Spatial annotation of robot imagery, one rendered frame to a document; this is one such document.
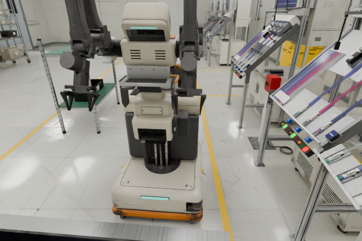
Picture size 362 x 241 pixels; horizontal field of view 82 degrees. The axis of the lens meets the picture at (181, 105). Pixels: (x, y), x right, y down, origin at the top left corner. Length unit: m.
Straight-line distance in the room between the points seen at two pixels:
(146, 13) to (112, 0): 9.12
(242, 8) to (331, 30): 3.26
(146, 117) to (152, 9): 0.56
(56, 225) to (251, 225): 1.29
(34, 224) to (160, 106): 0.71
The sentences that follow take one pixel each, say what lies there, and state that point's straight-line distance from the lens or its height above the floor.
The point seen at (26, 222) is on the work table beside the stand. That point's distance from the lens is 0.81.
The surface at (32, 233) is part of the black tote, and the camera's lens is 0.62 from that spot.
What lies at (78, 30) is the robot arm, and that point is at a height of 1.28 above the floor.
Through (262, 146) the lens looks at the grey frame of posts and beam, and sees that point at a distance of 2.08.
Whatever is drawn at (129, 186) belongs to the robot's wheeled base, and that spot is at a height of 0.28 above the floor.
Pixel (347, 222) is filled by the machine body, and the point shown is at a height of 0.15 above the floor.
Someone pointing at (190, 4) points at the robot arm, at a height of 1.37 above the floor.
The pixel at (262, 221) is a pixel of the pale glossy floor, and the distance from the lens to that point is 1.77.
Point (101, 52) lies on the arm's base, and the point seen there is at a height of 1.16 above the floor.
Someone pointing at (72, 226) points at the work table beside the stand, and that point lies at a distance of 0.74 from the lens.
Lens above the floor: 1.35
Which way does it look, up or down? 24 degrees down
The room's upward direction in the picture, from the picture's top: straight up
